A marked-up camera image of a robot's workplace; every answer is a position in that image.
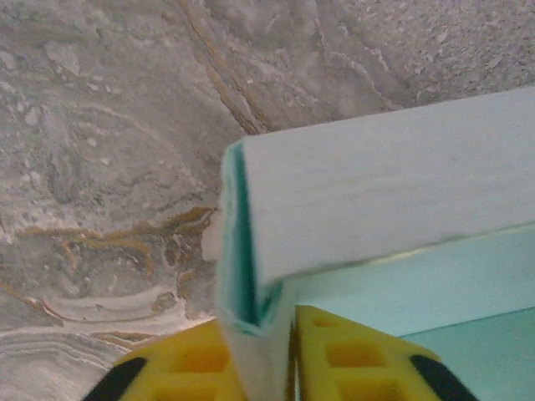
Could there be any light blue paper box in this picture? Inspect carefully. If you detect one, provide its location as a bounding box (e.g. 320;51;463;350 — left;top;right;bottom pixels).
215;85;535;401

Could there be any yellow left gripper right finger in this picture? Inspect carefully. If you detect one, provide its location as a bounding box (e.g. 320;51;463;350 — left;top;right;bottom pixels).
292;304;473;401

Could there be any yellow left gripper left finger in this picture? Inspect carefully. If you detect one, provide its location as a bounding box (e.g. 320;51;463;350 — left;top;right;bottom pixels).
85;319;247;401

